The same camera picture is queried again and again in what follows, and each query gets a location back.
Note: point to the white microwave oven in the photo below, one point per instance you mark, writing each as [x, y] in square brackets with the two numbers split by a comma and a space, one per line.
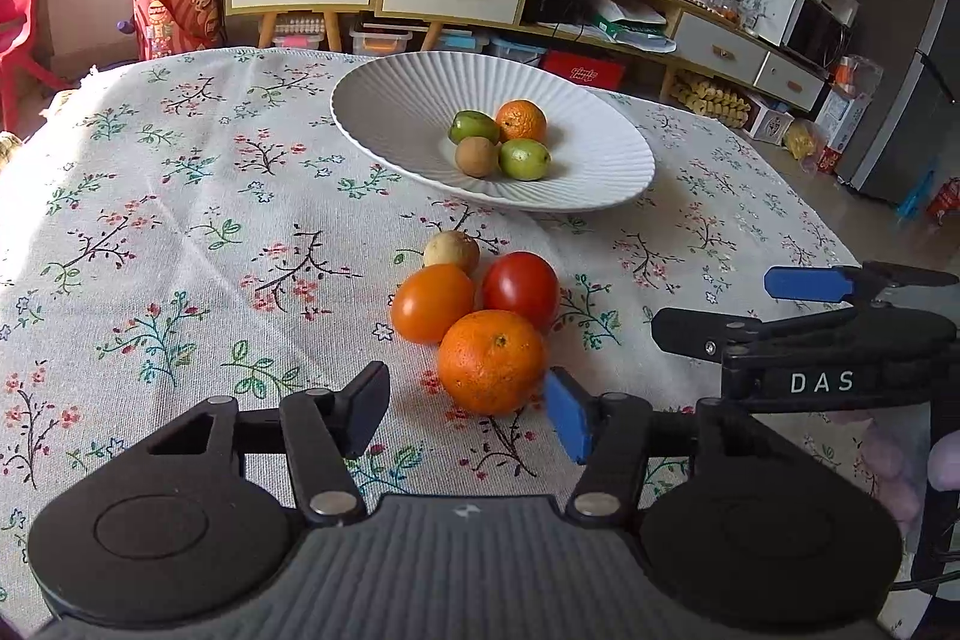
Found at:
[816, 31]

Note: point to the green lime fruit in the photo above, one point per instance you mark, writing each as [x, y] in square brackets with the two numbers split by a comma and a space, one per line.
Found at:
[468, 123]

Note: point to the red storage box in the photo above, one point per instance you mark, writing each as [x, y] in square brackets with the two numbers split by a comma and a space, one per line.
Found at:
[584, 70]

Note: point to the grey refrigerator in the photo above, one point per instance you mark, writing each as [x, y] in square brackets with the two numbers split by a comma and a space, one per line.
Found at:
[910, 128]

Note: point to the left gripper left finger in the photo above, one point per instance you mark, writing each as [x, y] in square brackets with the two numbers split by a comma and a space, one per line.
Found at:
[321, 430]

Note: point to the pale brown kiwi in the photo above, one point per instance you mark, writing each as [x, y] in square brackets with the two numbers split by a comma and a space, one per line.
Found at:
[452, 247]

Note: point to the red decorated bucket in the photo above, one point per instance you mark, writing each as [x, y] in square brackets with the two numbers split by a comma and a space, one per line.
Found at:
[173, 27]

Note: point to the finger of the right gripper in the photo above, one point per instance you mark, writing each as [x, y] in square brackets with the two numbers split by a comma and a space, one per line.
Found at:
[870, 332]
[872, 283]

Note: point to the floral tablecloth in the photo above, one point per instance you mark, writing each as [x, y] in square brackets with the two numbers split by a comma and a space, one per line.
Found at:
[200, 227]

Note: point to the clear storage bin orange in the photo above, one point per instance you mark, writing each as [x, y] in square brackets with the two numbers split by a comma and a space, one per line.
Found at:
[379, 43]

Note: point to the textured orange mandarin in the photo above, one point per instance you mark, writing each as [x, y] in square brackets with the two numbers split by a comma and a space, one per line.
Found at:
[521, 120]

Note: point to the large orange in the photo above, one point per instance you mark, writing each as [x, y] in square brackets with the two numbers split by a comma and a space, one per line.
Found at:
[491, 362]

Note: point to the brown kiwi fruit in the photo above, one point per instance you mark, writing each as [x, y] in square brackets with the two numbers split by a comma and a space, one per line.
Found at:
[476, 156]

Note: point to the white ribbed plate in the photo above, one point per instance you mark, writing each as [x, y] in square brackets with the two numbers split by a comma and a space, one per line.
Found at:
[398, 110]

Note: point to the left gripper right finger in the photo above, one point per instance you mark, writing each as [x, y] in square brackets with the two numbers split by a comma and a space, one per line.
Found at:
[606, 434]

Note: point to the red tomato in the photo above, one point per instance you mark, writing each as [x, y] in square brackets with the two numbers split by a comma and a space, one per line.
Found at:
[525, 284]

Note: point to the right hand pink glove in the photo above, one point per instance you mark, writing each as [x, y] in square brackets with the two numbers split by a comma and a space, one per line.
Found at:
[886, 462]

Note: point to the smooth orange tomato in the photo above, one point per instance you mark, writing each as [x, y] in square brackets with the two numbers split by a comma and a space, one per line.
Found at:
[430, 302]

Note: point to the long low tv cabinet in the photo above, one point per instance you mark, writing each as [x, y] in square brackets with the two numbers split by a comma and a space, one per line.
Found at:
[679, 33]

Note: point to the red plastic chair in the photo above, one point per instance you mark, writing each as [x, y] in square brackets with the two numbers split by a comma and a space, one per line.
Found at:
[19, 29]

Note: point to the clear storage bin blue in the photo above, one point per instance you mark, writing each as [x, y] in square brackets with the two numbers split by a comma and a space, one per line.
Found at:
[517, 51]

